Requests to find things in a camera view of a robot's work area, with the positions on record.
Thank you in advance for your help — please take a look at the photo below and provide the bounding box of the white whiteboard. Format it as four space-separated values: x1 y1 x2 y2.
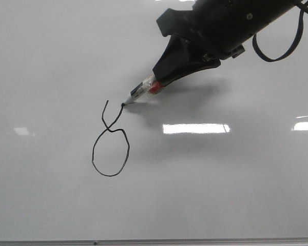
0 1 308 240

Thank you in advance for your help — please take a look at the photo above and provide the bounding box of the black whiteboard marker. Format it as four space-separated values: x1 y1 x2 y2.
122 73 156 106

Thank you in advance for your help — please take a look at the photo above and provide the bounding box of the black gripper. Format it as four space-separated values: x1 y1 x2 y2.
153 1 295 86

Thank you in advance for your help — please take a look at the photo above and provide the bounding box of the black cable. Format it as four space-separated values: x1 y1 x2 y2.
252 0 308 63

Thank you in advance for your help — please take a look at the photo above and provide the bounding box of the red tape tag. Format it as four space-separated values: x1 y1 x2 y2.
148 81 164 95

